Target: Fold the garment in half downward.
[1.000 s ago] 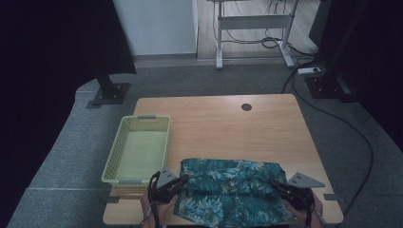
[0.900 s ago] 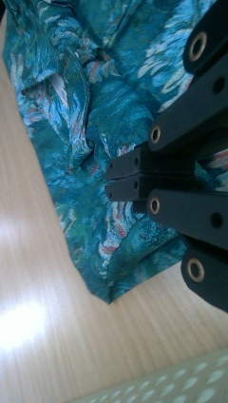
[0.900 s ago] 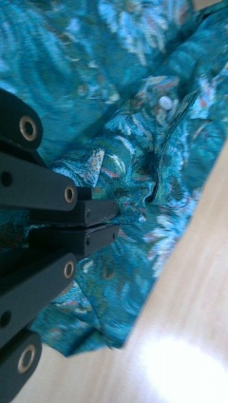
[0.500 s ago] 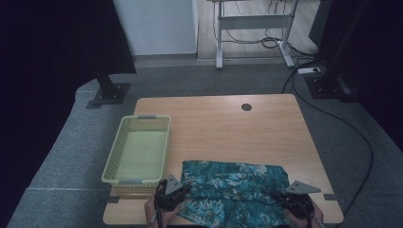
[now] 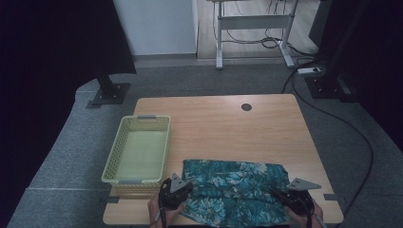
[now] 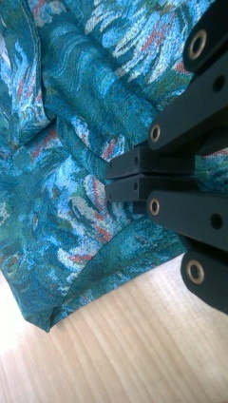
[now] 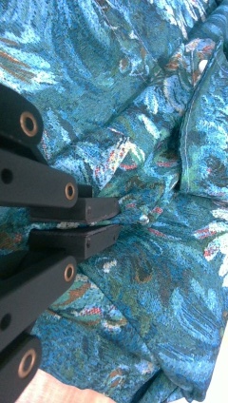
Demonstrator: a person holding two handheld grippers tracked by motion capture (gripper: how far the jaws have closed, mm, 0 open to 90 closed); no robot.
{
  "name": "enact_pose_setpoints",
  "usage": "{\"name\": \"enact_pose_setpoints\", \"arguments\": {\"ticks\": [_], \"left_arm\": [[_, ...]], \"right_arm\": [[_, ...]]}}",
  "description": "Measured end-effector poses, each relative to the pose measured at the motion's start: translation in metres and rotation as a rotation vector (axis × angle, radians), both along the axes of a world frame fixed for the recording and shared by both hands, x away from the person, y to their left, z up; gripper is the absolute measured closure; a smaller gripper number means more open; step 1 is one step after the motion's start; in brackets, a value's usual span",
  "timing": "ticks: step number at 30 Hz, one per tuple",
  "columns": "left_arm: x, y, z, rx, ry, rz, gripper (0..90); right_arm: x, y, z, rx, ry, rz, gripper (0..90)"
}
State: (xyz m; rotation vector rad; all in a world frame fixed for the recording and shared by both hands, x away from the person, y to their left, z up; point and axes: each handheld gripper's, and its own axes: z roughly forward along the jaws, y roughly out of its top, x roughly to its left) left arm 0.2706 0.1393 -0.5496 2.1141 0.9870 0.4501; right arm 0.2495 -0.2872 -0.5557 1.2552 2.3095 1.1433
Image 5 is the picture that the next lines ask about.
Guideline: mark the green plastic basket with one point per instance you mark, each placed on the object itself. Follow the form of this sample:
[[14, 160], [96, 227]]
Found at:
[[111, 164]]

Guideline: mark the black stand base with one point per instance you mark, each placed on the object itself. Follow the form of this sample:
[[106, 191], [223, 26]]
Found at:
[[111, 93], [326, 88]]

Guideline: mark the person's right hand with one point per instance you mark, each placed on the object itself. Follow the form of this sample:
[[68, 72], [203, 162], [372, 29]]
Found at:
[[296, 221]]

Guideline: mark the black curtain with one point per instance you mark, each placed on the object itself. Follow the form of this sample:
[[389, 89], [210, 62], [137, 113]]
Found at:
[[63, 31], [380, 47]]

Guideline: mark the teal floral shirt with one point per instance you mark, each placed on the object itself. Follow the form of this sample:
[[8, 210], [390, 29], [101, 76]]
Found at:
[[234, 193]]

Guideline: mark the white power strip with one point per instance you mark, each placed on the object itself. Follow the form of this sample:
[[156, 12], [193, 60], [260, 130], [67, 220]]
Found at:
[[309, 70]]

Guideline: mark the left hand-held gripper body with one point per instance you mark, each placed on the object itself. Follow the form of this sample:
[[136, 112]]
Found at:
[[177, 183]]

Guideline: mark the person's left hand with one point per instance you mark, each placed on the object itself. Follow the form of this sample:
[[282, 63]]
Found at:
[[153, 209]]

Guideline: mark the white desk frame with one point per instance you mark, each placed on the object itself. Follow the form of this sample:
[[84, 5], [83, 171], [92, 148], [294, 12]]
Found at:
[[253, 22]]

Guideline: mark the grey tape strip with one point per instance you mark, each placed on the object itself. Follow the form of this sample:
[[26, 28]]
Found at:
[[112, 199], [331, 197]]

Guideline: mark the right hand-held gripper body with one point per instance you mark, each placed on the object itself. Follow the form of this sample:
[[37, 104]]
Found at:
[[301, 184]]

